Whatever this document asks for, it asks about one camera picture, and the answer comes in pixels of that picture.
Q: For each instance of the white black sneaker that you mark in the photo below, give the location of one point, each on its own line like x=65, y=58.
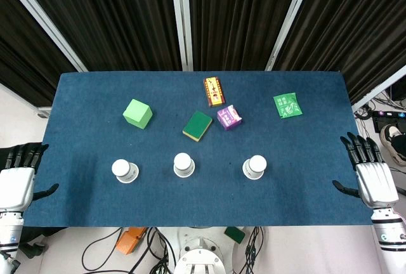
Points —
x=388, y=134

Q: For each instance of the white frame post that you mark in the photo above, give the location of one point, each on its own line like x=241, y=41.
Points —
x=44, y=20
x=290, y=20
x=380, y=88
x=182, y=20

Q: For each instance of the blue table cloth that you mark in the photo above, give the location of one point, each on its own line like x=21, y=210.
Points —
x=95, y=204

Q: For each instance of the green sachet packet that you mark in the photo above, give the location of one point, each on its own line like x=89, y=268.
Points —
x=287, y=105

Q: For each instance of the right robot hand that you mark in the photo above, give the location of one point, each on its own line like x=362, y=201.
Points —
x=375, y=182

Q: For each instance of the light green foam cube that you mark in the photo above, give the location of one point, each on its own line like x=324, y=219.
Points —
x=136, y=112

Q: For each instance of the black electronic device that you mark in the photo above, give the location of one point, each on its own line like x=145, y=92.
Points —
x=385, y=120

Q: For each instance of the black curtain panel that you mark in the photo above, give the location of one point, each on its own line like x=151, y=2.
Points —
x=349, y=26
x=238, y=17
x=111, y=17
x=25, y=58

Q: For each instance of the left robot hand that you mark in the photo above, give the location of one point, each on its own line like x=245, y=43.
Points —
x=16, y=185

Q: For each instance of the purple small carton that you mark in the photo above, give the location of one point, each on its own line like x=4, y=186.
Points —
x=229, y=118

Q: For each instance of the orange pedal box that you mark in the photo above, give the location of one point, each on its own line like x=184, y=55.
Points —
x=128, y=240

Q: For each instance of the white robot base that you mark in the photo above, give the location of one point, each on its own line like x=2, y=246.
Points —
x=200, y=255

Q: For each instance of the white paper cup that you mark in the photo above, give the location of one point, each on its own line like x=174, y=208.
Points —
x=256, y=163
x=182, y=161
x=122, y=167

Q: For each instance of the green yellow sponge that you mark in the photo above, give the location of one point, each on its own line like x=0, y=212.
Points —
x=197, y=125

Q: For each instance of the black fabric object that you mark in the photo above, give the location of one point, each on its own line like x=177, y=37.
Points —
x=41, y=232

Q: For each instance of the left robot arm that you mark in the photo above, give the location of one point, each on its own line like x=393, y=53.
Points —
x=9, y=229

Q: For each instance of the red yellow snack box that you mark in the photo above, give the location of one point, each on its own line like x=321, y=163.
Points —
x=214, y=91

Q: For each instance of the green block under table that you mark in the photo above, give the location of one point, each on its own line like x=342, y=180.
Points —
x=235, y=234

